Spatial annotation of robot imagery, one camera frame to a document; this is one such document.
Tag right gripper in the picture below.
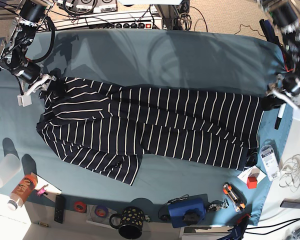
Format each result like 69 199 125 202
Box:
11 61 58 107

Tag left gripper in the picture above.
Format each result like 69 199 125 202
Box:
266 73 300 121

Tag navy white striped t-shirt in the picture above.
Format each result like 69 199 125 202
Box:
36 77 266 185

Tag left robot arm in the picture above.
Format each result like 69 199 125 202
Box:
257 0 300 129

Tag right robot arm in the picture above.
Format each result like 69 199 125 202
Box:
0 0 57 107

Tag black white marker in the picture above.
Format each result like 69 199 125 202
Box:
274 103 286 130

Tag clear plastic package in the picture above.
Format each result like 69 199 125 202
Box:
259 144 281 182

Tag translucent plastic cup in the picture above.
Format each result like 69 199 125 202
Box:
0 153 22 188

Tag white paper card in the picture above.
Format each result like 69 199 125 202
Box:
237 166 266 185

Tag red cube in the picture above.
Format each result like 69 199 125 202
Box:
246 176 258 189

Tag orange labelled bottle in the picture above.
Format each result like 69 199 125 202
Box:
7 174 38 211

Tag pink toy figure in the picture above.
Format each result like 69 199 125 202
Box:
36 184 49 197

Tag white paper sheet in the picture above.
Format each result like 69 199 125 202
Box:
31 172 62 195

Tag teal tablecloth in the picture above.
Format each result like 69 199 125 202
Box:
0 29 283 225

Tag orange black utility knife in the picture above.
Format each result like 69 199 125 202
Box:
222 183 246 213

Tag black remote control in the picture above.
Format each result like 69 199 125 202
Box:
54 195 66 224

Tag metal keyring clip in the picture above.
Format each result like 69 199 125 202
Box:
207 199 229 212

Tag orange tape roll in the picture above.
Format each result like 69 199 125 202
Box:
73 201 87 213

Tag purple tape roll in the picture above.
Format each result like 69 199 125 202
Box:
94 205 109 218

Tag blue box with knob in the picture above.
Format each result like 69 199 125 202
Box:
167 197 207 229

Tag black mug yellow pattern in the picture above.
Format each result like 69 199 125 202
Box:
109 206 145 240

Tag white cable bundle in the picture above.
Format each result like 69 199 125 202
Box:
278 154 300 193

